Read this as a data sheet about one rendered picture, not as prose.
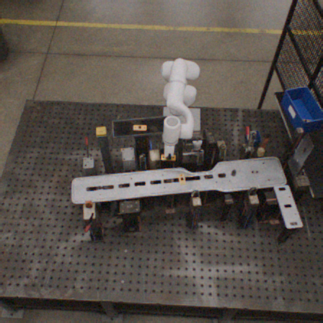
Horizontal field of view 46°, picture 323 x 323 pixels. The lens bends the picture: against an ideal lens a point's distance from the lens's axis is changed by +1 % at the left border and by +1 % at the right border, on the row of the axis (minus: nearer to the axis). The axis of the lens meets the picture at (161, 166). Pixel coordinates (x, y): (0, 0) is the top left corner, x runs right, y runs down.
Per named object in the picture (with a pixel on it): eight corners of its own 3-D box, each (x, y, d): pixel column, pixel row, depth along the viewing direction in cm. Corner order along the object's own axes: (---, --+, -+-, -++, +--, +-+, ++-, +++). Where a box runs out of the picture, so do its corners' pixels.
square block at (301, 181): (282, 211, 265) (298, 186, 234) (279, 201, 269) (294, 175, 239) (293, 210, 265) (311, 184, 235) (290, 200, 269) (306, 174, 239)
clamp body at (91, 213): (90, 246, 251) (81, 223, 221) (90, 225, 259) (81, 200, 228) (106, 244, 252) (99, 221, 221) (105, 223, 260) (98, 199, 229)
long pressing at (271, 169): (71, 208, 234) (71, 208, 232) (71, 177, 246) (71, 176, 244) (288, 185, 243) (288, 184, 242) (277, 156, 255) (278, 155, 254)
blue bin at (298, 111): (298, 135, 260) (303, 122, 249) (280, 102, 275) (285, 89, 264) (320, 130, 262) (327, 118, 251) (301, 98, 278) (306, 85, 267)
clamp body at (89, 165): (89, 196, 271) (81, 170, 240) (89, 183, 277) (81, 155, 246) (103, 195, 271) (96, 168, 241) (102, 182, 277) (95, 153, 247)
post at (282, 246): (277, 249, 250) (290, 233, 225) (273, 234, 256) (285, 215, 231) (287, 249, 250) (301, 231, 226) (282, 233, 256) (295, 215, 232)
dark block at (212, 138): (202, 176, 280) (209, 143, 245) (201, 168, 284) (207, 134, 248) (209, 175, 280) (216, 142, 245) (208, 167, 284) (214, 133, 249)
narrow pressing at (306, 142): (295, 177, 245) (312, 146, 216) (289, 162, 251) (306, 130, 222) (295, 177, 245) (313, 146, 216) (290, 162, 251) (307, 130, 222)
